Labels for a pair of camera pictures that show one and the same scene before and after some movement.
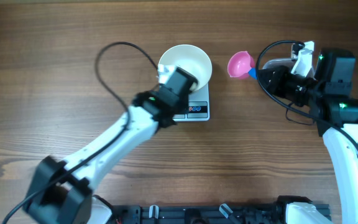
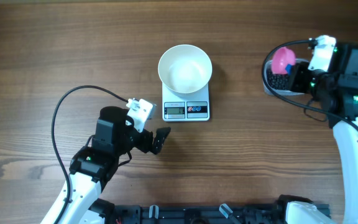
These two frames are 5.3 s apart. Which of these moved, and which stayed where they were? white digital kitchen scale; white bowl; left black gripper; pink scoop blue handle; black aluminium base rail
Moved: pink scoop blue handle; left black gripper
Stayed: white bowl; black aluminium base rail; white digital kitchen scale
